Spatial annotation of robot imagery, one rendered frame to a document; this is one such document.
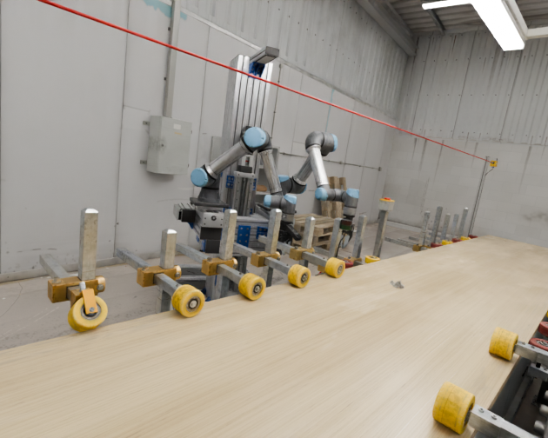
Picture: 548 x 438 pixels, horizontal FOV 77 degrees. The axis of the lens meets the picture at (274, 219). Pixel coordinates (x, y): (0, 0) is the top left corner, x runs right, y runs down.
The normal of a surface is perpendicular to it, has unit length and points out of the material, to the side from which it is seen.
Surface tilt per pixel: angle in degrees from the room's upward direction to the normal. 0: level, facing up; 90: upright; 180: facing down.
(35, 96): 90
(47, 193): 90
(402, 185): 90
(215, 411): 0
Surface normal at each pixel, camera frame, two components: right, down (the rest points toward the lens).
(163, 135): 0.78, 0.22
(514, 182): -0.61, 0.05
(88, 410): 0.14, -0.98
